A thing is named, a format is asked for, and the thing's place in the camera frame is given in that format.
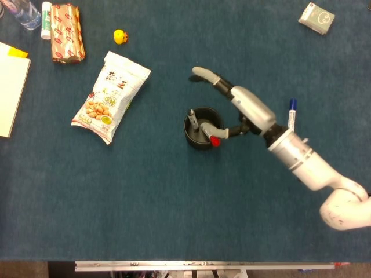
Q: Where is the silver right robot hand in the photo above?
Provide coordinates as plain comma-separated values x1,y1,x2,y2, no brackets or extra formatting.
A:
188,66,277,140

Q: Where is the blue marker pen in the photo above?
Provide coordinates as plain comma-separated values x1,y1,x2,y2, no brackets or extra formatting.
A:
286,98,298,131

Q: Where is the red marker pen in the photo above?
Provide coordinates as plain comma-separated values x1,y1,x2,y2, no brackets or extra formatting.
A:
202,129,221,147

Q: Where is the black marker pen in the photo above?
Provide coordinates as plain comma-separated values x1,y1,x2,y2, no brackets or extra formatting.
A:
187,109,201,133

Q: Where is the black round cup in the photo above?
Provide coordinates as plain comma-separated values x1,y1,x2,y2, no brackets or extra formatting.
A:
183,106,225,151

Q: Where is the grey-green tissue pack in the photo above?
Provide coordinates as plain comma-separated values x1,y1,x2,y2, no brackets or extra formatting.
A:
298,2,336,36

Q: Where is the blue felt table mat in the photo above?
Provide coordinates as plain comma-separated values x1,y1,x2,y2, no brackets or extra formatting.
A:
0,0,371,263

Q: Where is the white peanut snack bag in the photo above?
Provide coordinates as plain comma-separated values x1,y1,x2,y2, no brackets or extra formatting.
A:
71,50,152,145

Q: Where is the yellow rubber duck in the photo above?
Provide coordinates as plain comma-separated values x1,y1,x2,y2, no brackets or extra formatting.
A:
113,28,129,45

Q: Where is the golden foil snack pack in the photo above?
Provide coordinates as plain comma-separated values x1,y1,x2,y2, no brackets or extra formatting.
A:
50,3,86,64

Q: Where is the white glue stick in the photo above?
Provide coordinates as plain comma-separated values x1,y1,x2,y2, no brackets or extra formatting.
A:
41,1,53,40

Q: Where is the yellow sticky note pad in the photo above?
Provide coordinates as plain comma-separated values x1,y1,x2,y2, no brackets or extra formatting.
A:
8,47,29,59

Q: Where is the clear plastic water bottle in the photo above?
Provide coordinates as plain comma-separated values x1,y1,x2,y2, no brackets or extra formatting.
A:
1,0,42,31

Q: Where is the white paper notepad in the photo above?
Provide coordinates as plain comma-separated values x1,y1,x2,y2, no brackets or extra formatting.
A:
0,42,31,138

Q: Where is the aluminium table edge rail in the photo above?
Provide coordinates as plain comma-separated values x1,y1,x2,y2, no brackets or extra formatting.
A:
74,260,336,272

